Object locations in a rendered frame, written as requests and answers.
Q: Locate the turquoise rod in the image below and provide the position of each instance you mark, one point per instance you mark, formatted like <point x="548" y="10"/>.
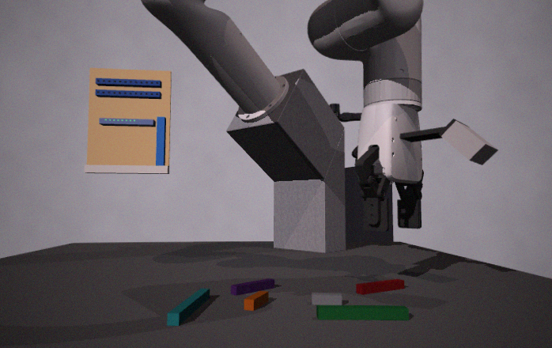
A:
<point x="187" y="307"/>

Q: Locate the dark red rod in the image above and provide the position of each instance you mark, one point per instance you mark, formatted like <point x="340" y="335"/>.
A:
<point x="381" y="286"/>

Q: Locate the orange rectangular bar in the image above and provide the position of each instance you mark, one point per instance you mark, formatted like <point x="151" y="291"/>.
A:
<point x="255" y="300"/>

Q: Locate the green rod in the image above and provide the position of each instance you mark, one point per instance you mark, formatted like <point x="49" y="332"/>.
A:
<point x="362" y="312"/>

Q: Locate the purple rod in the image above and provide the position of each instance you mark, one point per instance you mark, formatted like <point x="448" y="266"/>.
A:
<point x="250" y="287"/>

